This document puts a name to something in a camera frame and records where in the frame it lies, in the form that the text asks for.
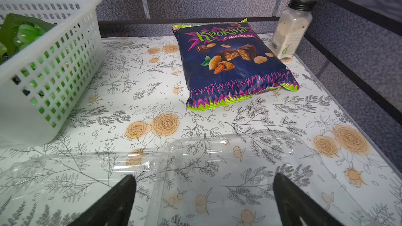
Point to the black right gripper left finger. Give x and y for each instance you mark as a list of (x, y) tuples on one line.
[(112, 209)]

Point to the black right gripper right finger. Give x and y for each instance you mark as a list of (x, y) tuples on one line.
[(296, 208)]

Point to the clear plastic clamshell container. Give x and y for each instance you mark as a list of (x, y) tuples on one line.
[(51, 188)]

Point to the green grape bunch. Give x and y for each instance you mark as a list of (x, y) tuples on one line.
[(18, 31)]

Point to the purple candy bag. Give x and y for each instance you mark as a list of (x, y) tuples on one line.
[(228, 63)]

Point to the white plastic basket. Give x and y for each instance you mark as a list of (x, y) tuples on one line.
[(41, 84)]

